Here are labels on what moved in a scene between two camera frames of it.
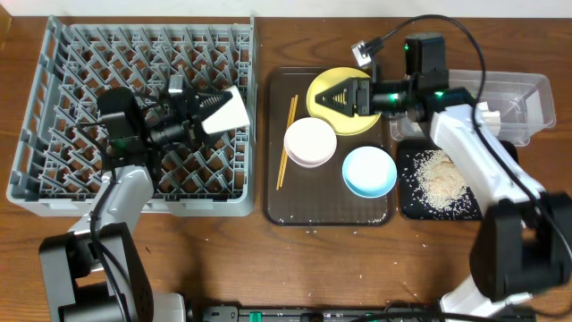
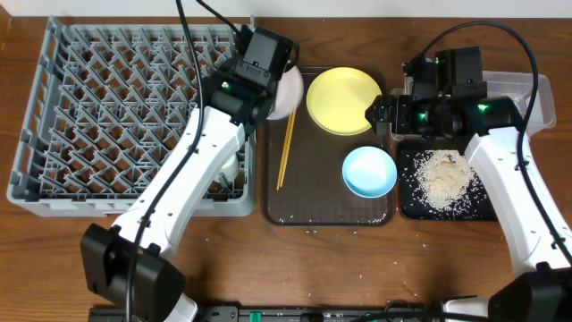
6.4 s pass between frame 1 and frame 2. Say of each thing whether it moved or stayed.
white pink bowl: moved
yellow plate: stayed
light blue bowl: stayed
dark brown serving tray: stayed
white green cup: moved
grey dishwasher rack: stayed
